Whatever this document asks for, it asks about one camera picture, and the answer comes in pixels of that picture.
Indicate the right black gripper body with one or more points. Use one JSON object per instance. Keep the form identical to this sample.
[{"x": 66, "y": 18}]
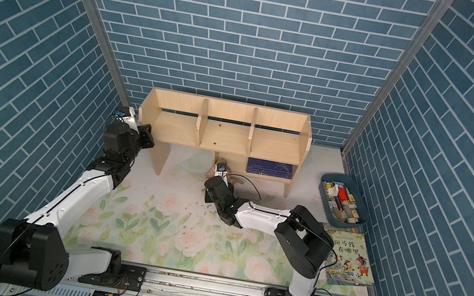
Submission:
[{"x": 209, "y": 199}]

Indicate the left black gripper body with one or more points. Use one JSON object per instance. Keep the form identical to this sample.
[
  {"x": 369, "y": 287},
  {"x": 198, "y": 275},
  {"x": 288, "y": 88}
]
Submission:
[{"x": 143, "y": 139}]

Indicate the light wooden bookshelf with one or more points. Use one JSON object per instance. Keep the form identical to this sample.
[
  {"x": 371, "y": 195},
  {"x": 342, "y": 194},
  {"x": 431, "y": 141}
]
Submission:
[{"x": 233, "y": 130}]

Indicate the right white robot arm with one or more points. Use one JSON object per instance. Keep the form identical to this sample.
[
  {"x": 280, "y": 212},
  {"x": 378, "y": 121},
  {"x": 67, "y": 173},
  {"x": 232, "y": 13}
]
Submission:
[{"x": 304, "y": 241}]

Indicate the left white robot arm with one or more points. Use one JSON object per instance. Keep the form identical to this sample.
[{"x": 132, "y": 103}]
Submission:
[{"x": 32, "y": 252}]

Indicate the dark blue book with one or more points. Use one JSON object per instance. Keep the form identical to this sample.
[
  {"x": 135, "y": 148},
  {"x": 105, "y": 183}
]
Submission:
[{"x": 269, "y": 168}]

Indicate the floral table mat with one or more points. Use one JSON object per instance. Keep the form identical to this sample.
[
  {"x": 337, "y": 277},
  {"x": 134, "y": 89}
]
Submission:
[{"x": 163, "y": 220}]

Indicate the red box in basket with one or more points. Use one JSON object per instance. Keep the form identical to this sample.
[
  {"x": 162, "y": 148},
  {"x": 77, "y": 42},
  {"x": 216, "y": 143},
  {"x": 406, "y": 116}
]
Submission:
[{"x": 343, "y": 195}]

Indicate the teal storage basket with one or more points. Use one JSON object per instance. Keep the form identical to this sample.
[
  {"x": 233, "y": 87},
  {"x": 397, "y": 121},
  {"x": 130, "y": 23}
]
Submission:
[{"x": 351, "y": 215}]

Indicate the illustrated children's book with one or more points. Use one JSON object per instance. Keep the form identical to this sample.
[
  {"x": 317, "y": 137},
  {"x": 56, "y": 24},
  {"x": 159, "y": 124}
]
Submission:
[{"x": 348, "y": 263}]

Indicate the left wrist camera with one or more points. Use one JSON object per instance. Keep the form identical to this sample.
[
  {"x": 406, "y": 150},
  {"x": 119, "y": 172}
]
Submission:
[{"x": 127, "y": 115}]

